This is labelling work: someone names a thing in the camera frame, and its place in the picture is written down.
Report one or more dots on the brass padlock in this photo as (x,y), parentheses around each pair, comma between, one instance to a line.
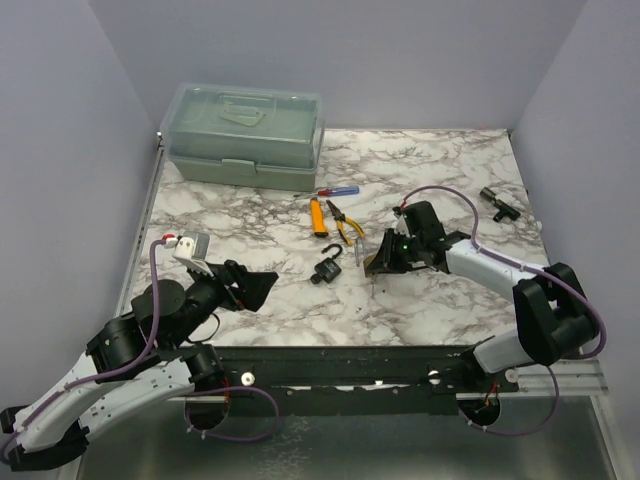
(361,253)

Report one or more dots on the orange utility knife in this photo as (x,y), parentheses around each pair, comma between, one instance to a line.
(317,219)

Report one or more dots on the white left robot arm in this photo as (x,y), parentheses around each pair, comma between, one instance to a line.
(138,359)

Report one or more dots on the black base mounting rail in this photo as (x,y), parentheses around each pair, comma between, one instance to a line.
(334,381)

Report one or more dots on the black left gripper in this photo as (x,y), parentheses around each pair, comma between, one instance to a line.
(256,285)

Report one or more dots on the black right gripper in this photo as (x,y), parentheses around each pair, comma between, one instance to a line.
(386,261)

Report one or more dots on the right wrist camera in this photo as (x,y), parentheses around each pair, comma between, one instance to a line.
(401,227)

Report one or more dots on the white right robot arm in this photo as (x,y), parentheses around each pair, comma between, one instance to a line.
(552,321)

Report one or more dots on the black padlock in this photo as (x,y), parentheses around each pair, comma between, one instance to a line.
(328,269)

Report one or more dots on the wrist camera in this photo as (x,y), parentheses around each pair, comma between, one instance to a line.
(191,251)
(401,227)

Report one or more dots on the red blue screwdriver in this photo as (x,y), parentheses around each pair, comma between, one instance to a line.
(330,192)

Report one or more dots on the green plastic toolbox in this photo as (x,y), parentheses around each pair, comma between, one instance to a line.
(266,139)

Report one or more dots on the black T-shaped connector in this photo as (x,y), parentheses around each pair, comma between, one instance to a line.
(503,210)

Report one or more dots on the yellow handled pliers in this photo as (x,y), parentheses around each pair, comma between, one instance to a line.
(341,221)

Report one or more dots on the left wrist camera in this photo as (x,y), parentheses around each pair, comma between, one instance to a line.
(191,251)

